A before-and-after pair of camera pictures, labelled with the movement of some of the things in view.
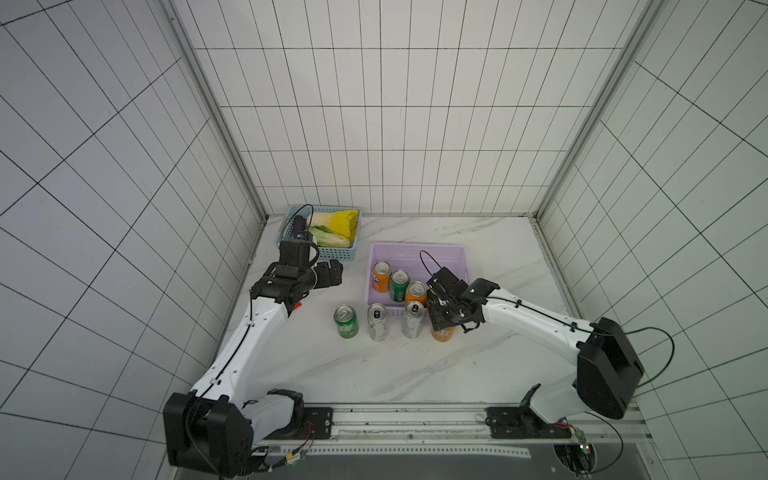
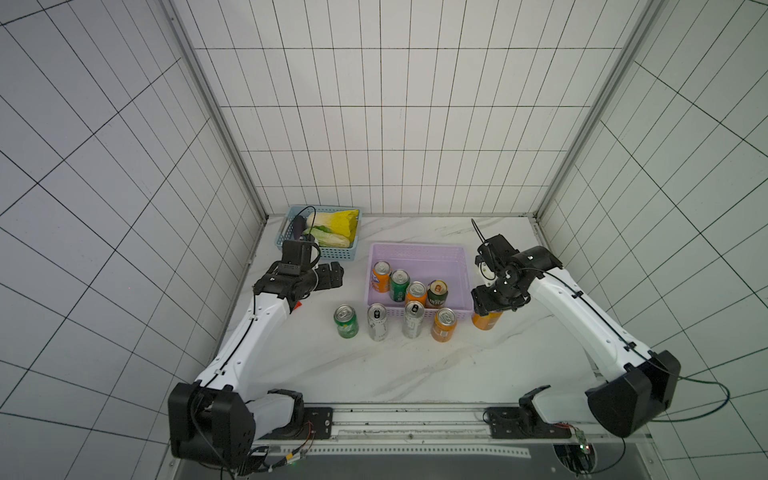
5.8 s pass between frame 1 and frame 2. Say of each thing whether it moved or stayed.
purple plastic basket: stayed
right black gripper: moved
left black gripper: stayed
